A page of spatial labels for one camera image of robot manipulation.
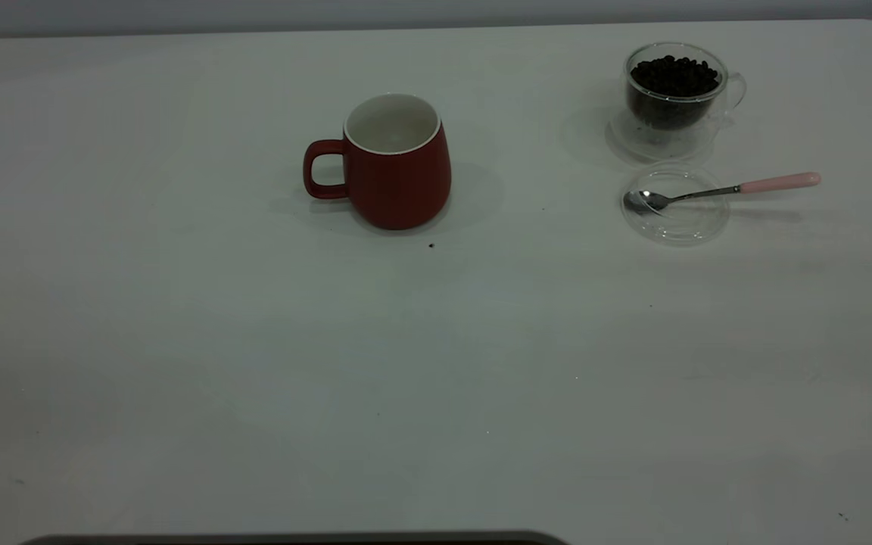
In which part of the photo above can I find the metal spoon pink handle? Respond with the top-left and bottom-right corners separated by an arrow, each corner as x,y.
624,172 -> 822,214

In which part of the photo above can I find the dark coffee beans pile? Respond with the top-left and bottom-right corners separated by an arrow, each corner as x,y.
631,54 -> 721,128

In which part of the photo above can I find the clear round glass lid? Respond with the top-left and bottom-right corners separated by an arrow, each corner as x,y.
621,165 -> 731,244

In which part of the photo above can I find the clear glass cup with handle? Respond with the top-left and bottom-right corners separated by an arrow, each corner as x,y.
622,42 -> 747,131

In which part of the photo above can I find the red ceramic mug white inside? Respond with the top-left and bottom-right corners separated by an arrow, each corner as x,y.
302,92 -> 453,231

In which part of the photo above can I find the clear glass saucer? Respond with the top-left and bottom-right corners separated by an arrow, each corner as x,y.
609,102 -> 718,161

